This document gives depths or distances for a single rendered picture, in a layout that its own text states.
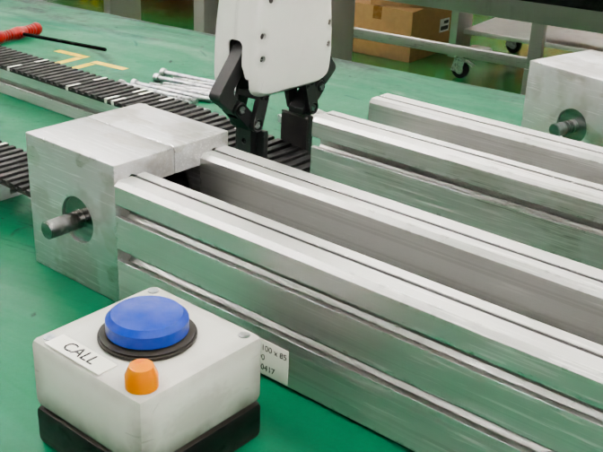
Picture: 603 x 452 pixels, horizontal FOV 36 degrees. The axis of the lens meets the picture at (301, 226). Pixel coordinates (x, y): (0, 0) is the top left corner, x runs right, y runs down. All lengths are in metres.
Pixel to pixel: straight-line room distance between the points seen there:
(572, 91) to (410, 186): 0.25
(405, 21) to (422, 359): 4.07
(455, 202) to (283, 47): 0.20
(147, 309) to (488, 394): 0.17
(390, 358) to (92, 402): 0.14
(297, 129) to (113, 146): 0.25
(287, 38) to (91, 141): 0.21
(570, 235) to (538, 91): 0.30
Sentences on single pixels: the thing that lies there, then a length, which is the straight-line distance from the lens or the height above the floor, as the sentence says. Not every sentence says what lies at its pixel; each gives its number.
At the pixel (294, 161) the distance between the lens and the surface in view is 0.80.
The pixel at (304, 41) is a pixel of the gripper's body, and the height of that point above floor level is 0.90.
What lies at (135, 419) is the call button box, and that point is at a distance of 0.42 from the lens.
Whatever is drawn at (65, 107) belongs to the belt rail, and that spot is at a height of 0.79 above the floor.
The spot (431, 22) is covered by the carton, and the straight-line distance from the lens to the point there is 4.65.
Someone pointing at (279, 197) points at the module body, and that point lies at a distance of 0.59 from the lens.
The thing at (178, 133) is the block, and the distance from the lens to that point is 0.64.
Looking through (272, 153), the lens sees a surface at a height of 0.80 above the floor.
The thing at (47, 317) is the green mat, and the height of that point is 0.78.
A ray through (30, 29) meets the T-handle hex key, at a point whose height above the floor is 0.79.
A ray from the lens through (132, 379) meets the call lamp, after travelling 0.42.
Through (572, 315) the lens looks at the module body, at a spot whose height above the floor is 0.85.
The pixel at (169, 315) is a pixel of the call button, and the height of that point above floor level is 0.85.
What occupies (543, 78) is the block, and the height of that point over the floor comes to 0.86.
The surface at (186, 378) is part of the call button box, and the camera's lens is 0.43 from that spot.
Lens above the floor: 1.08
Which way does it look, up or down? 24 degrees down
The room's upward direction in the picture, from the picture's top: 2 degrees clockwise
